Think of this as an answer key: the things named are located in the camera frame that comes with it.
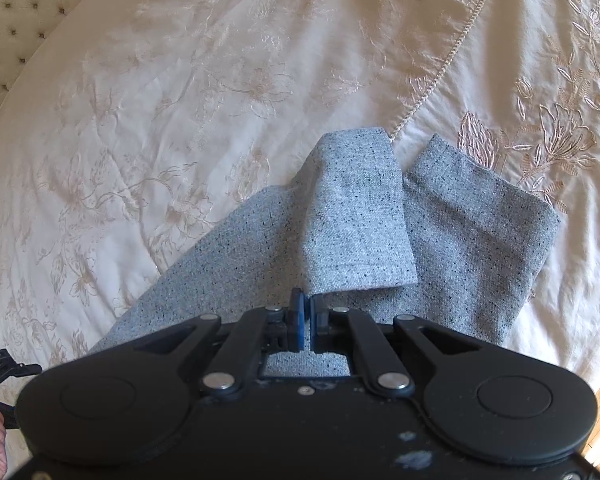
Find grey speckled knit pants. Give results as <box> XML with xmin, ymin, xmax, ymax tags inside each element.
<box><xmin>98</xmin><ymin>128</ymin><xmax>560</xmax><ymax>350</ymax></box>

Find cream embroidered bedspread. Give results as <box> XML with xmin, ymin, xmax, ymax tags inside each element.
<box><xmin>0</xmin><ymin>0</ymin><xmax>600</xmax><ymax>388</ymax></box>

